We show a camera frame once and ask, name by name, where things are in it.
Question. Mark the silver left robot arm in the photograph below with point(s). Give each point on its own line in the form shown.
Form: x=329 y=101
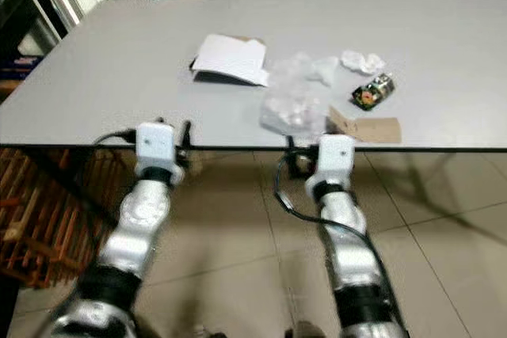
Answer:
x=139 y=223

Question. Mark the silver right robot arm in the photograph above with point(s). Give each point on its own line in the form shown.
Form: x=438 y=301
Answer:
x=348 y=243

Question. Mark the clear crumpled plastic bag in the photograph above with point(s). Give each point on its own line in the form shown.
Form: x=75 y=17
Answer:
x=293 y=100

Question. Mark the brown cardboard piece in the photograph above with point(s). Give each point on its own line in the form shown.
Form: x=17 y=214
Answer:
x=376 y=129

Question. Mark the white folded paper box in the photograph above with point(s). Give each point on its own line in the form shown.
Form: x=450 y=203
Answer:
x=230 y=55

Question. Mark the green snack wrapper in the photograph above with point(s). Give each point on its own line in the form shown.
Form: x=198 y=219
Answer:
x=372 y=91

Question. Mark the crumpled white tissue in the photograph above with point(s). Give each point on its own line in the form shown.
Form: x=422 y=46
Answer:
x=360 y=60

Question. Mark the black table leg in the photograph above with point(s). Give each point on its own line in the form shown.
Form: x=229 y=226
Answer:
x=79 y=187

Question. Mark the orange wooden slat rack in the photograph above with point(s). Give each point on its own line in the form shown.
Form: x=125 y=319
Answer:
x=40 y=219

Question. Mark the blue box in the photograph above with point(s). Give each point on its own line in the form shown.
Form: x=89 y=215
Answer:
x=20 y=63

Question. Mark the black chair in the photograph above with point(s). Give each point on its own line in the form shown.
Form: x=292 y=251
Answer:
x=24 y=21

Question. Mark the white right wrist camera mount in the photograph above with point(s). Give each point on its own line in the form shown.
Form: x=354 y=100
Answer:
x=335 y=156

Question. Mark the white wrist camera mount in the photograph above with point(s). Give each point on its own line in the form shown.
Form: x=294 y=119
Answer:
x=157 y=144
x=335 y=156

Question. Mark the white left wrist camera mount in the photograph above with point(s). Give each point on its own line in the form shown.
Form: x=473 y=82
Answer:
x=157 y=144

